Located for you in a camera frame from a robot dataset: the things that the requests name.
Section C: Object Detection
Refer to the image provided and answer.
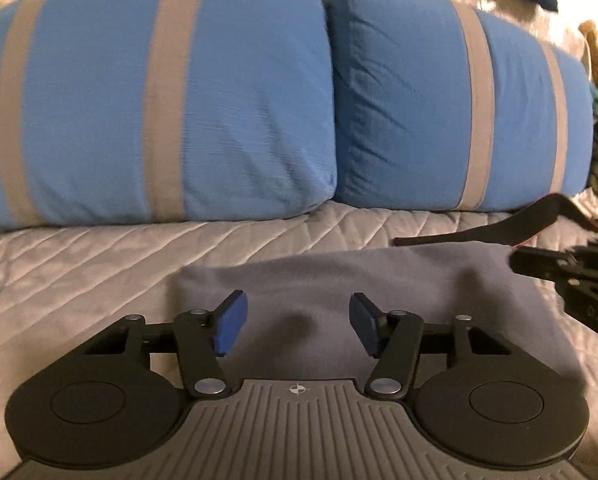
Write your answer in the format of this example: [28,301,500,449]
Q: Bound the grey fleece garment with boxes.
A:
[172,243,585,390]

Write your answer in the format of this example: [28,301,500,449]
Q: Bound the grey quilted bedspread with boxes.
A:
[0,199,598,480]

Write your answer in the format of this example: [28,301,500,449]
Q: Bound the blue pillow grey stripes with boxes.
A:
[0,0,337,230]

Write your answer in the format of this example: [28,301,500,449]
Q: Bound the black strap red edge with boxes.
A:
[392,193,598,247]

